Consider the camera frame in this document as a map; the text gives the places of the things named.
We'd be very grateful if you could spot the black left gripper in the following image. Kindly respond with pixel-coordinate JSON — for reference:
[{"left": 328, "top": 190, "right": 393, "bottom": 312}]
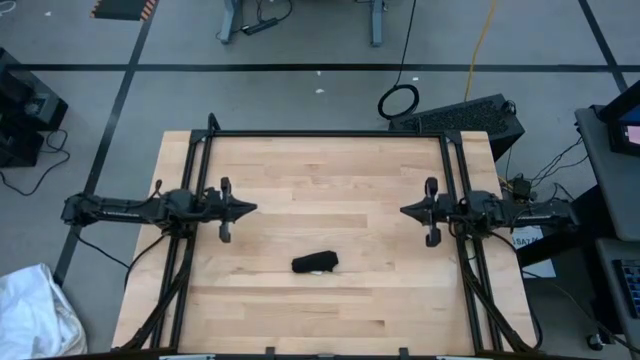
[{"left": 202, "top": 175, "right": 259, "bottom": 245}]

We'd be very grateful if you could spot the black keyboard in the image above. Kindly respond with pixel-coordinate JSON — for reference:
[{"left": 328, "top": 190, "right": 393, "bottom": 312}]
[{"left": 612, "top": 258, "right": 640, "bottom": 320}]

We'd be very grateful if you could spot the grey side table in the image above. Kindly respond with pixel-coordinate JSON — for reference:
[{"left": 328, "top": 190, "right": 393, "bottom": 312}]
[{"left": 574, "top": 104, "right": 640, "bottom": 241}]

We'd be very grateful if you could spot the white cloth pile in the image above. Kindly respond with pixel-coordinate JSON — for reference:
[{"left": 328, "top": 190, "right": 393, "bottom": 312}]
[{"left": 0, "top": 263, "right": 89, "bottom": 360}]

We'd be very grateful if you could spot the black desk base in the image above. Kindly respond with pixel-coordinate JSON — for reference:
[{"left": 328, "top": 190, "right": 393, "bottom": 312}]
[{"left": 517, "top": 184, "right": 619, "bottom": 269}]

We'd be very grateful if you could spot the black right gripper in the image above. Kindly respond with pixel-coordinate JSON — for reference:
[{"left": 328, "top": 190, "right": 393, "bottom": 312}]
[{"left": 399, "top": 176, "right": 455, "bottom": 249}]

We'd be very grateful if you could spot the white paper sheet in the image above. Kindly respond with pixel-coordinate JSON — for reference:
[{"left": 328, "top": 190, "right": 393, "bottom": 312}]
[{"left": 509, "top": 224, "right": 557, "bottom": 280}]

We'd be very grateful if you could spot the black power adapter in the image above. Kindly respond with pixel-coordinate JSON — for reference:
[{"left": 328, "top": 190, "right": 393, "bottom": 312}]
[{"left": 512, "top": 177, "right": 534, "bottom": 201}]

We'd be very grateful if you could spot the grey desk leg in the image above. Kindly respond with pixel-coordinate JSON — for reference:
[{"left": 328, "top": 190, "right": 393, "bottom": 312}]
[
  {"left": 218, "top": 0, "right": 241, "bottom": 45},
  {"left": 369, "top": 0, "right": 385, "bottom": 48}
]

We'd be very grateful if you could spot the black cable with coil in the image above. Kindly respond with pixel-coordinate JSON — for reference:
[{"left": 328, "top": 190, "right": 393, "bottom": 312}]
[{"left": 377, "top": 0, "right": 421, "bottom": 121}]

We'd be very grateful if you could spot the black arm base cable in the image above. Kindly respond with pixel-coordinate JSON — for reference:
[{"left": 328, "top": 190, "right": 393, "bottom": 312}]
[{"left": 123, "top": 232, "right": 169, "bottom": 291}]

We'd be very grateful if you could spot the black cloth napkin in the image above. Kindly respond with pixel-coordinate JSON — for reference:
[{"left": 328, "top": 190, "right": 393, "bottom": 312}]
[{"left": 291, "top": 249, "right": 340, "bottom": 276}]

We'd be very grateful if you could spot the black monitor with blue screen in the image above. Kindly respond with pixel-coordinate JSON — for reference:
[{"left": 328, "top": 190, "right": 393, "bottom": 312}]
[{"left": 599, "top": 82, "right": 640, "bottom": 157}]

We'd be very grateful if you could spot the black equipment case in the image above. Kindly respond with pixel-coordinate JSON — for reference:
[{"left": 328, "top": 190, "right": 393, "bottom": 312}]
[{"left": 0, "top": 47, "right": 70, "bottom": 169}]

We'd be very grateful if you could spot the black perforated computer tower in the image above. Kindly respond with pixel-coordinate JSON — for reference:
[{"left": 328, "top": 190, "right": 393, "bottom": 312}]
[{"left": 388, "top": 93, "right": 526, "bottom": 162}]

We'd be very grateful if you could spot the black hazard striped mat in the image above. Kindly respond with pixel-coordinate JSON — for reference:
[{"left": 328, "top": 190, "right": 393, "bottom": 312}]
[{"left": 89, "top": 0, "right": 159, "bottom": 22}]

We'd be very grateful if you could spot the black caster wheel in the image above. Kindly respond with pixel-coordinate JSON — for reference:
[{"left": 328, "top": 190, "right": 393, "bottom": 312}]
[{"left": 585, "top": 331, "right": 609, "bottom": 352}]

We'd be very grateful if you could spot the black floor cable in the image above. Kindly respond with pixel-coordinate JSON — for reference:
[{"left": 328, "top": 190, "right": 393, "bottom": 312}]
[{"left": 0, "top": 128, "right": 71, "bottom": 197}]

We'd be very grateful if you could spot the long yellow cable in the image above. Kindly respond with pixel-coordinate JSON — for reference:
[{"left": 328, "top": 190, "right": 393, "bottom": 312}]
[{"left": 463, "top": 0, "right": 499, "bottom": 103}]

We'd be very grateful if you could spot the grey desk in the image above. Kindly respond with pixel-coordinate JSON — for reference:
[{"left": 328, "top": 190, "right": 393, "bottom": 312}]
[{"left": 594, "top": 237, "right": 640, "bottom": 346}]

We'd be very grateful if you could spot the black aluminium table frame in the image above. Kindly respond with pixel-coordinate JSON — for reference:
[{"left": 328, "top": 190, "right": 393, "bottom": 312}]
[{"left": 119, "top": 112, "right": 541, "bottom": 354}]

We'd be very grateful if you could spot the black power strip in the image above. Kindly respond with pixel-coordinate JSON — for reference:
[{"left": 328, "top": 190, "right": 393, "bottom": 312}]
[{"left": 242, "top": 17, "right": 280, "bottom": 37}]

